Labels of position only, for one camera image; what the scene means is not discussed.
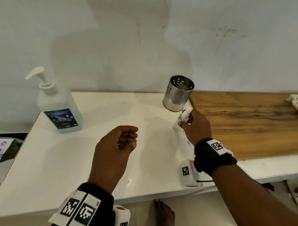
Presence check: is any person's right hand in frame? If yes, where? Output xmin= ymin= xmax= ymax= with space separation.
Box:
xmin=177 ymin=108 xmax=212 ymax=147

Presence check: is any perforated steel utensil holder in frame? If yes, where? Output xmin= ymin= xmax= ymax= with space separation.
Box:
xmin=162 ymin=75 xmax=195 ymax=112

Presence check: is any white paper with blue prints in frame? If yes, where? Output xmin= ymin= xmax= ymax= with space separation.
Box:
xmin=0 ymin=138 xmax=13 ymax=162

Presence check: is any small clear bottle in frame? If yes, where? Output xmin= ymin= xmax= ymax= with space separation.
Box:
xmin=173 ymin=117 xmax=186 ymax=132

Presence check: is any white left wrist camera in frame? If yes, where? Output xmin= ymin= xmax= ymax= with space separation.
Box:
xmin=112 ymin=205 xmax=131 ymax=226

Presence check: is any white plastic basket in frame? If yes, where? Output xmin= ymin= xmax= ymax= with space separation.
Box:
xmin=286 ymin=94 xmax=298 ymax=111

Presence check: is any large white bottle blue label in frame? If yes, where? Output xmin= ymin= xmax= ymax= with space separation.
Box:
xmin=37 ymin=87 xmax=83 ymax=134

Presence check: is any black right wristband with markers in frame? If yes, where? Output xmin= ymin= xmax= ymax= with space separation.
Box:
xmin=193 ymin=138 xmax=237 ymax=177

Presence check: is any person's right foot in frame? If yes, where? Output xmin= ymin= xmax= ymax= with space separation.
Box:
xmin=153 ymin=199 xmax=175 ymax=226

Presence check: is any patterned floor sheet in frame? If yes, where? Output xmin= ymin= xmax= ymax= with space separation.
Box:
xmin=286 ymin=179 xmax=298 ymax=205

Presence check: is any person's right forearm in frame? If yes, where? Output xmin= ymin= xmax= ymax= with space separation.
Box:
xmin=212 ymin=164 xmax=298 ymax=226

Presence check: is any person's left hand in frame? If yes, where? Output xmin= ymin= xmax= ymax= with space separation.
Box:
xmin=88 ymin=125 xmax=139 ymax=194

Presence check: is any wooden board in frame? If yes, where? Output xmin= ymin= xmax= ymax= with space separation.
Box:
xmin=189 ymin=91 xmax=298 ymax=160

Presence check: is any white marker cube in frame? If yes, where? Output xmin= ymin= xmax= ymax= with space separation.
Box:
xmin=180 ymin=159 xmax=201 ymax=188

